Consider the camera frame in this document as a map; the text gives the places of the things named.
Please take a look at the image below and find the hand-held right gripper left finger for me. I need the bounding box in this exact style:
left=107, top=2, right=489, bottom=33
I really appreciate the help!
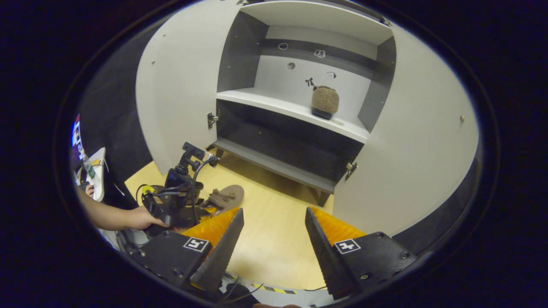
left=126, top=207, right=244, bottom=293

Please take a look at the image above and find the white shoe cabinet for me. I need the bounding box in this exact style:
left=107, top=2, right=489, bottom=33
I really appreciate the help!
left=208, top=0, right=397, bottom=208

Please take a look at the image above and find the brown suede shoe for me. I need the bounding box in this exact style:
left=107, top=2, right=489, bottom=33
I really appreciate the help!
left=311, top=86, right=340, bottom=120
left=199, top=185, right=245, bottom=215

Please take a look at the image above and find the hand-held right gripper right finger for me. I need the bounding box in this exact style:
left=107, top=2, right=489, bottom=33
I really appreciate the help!
left=305, top=207, right=418, bottom=300

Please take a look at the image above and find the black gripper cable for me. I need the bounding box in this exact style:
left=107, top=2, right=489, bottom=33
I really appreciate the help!
left=191, top=156, right=220, bottom=224

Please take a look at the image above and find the white shoe cabinet door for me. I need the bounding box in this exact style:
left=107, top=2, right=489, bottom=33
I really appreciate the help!
left=333, top=26, right=480, bottom=237
left=136, top=0, right=241, bottom=175

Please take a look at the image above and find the white side table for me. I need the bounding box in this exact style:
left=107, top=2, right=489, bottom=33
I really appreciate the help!
left=78, top=148, right=107, bottom=202

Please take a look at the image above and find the colourful wall poster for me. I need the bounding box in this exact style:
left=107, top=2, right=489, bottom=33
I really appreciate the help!
left=71, top=113, right=82, bottom=148

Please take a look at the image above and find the yellow black floor tape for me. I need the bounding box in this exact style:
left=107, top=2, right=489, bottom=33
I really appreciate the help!
left=252, top=282, right=297, bottom=295

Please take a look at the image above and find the clear bottle green label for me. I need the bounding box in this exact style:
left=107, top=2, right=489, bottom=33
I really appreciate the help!
left=83, top=154, right=96, bottom=180

